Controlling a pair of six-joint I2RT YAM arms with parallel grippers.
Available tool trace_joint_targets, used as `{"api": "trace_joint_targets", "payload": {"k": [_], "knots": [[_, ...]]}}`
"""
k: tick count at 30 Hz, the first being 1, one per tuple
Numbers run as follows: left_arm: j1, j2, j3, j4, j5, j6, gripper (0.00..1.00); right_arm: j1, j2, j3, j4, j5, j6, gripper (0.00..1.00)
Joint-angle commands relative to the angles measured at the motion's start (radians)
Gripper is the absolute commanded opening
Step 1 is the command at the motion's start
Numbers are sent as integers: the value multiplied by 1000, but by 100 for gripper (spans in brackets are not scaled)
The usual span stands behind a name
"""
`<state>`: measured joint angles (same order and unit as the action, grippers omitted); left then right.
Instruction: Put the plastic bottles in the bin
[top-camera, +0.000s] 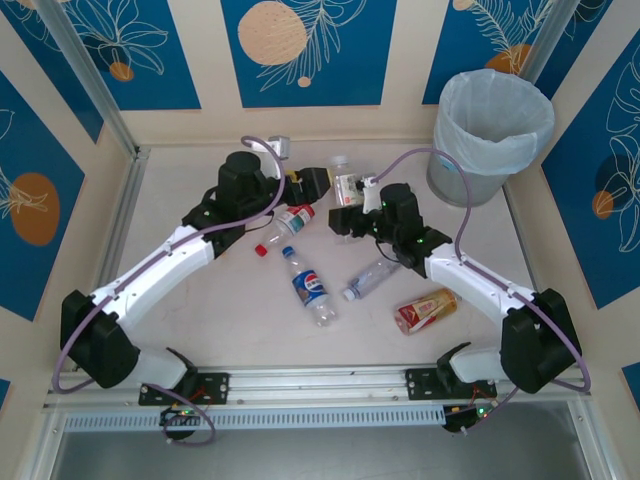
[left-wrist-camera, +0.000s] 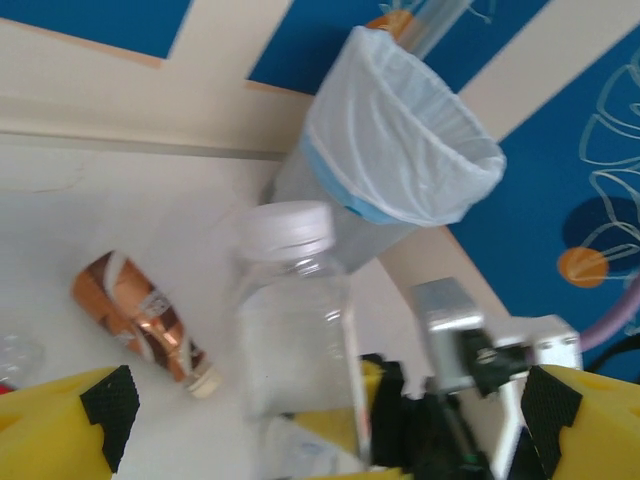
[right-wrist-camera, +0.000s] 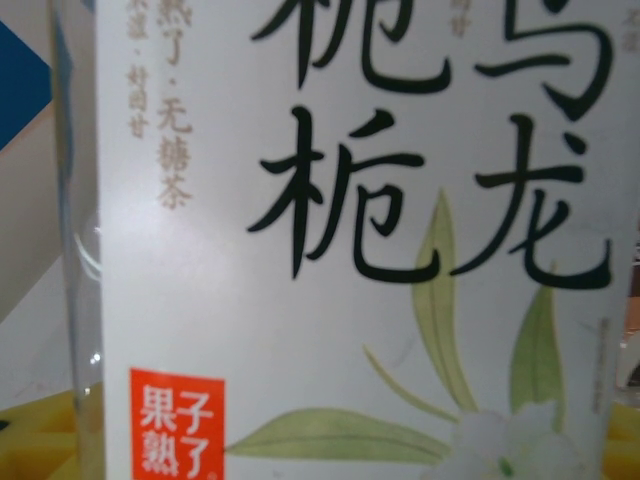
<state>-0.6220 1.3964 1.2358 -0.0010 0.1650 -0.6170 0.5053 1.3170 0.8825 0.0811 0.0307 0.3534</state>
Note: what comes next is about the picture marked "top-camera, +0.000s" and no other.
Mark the clear bottle with printed label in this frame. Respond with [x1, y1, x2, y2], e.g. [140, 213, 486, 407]
[328, 154, 366, 208]

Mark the red label bottle red cap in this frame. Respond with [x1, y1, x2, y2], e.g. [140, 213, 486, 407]
[253, 202, 317, 257]

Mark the clear water bottle white cap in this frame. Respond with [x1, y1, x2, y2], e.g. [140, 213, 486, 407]
[342, 257, 404, 303]

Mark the Pepsi plastic bottle blue cap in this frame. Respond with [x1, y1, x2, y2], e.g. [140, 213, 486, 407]
[280, 245, 339, 329]

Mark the red orange drink bottle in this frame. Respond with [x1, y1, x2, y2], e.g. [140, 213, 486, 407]
[394, 287, 460, 337]

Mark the grey round waste bin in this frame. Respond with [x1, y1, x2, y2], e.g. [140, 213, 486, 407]
[426, 69, 556, 208]

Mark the right circuit board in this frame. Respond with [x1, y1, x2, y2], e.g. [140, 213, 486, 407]
[443, 404, 496, 435]

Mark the circuit board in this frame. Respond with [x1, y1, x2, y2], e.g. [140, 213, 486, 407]
[443, 404, 496, 435]
[159, 405, 210, 427]

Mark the grey metal lower panel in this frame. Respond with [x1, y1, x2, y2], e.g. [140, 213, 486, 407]
[49, 429, 601, 480]

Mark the left circuit board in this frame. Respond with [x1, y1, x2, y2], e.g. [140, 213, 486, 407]
[159, 405, 210, 427]

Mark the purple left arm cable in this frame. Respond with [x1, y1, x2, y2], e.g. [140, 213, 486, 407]
[52, 135, 287, 446]

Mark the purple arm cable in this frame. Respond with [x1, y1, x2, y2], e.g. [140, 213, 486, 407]
[372, 147, 594, 436]
[52, 135, 287, 446]

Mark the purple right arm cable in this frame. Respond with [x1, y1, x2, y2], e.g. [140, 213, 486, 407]
[372, 147, 594, 436]

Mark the aluminium side rail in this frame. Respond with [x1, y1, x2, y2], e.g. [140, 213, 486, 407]
[69, 146, 152, 372]
[501, 178, 541, 294]

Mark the aluminium frame post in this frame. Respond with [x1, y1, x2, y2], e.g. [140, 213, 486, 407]
[34, 0, 140, 157]
[529, 0, 576, 84]

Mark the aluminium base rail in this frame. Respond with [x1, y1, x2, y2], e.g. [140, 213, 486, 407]
[42, 363, 594, 410]

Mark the slotted grey cable duct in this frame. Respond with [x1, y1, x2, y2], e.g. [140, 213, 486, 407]
[63, 404, 448, 432]

